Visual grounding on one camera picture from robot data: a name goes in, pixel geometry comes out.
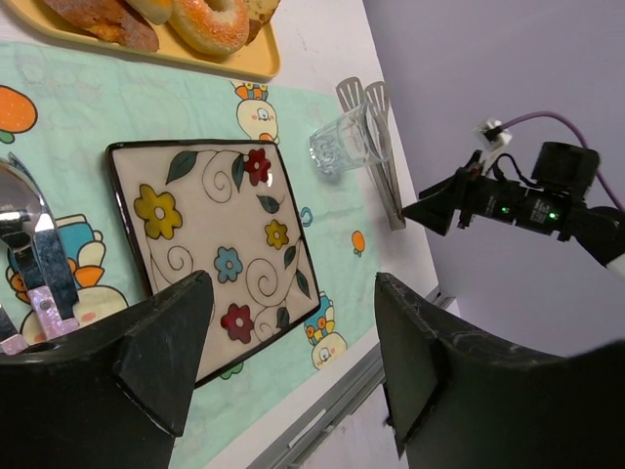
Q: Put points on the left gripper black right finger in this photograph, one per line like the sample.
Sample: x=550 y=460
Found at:
x=460 y=397

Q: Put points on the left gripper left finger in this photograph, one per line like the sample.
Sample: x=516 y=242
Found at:
x=114 y=394

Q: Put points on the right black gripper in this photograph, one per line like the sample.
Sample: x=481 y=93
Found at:
x=541 y=203

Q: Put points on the metal serving tongs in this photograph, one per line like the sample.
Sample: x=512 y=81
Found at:
x=351 y=94

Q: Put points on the seeded bread slice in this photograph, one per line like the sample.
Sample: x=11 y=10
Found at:
x=260 y=13

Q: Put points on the striped bread roll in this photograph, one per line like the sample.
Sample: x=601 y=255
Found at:
x=155 y=11

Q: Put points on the reddish brown bread piece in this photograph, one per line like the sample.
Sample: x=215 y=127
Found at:
x=110 y=20

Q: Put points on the clear drinking glass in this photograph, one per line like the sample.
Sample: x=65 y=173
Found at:
x=347 y=143

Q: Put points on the square floral ceramic plate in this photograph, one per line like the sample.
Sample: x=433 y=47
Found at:
x=226 y=208

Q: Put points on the yellow plastic tray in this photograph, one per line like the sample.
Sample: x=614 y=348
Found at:
x=259 y=60

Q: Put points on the green cartoon placemat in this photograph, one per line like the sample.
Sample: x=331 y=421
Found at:
x=87 y=101

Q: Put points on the sugared orange donut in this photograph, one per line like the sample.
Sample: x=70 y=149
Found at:
x=211 y=27

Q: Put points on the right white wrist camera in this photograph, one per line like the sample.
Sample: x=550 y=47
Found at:
x=492 y=135

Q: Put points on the knife with pink handle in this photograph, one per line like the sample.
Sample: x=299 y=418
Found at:
x=64 y=285

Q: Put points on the aluminium table front rail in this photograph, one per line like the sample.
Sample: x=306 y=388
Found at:
x=309 y=415

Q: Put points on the spoon with pink handle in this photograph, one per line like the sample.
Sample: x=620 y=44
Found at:
x=29 y=232

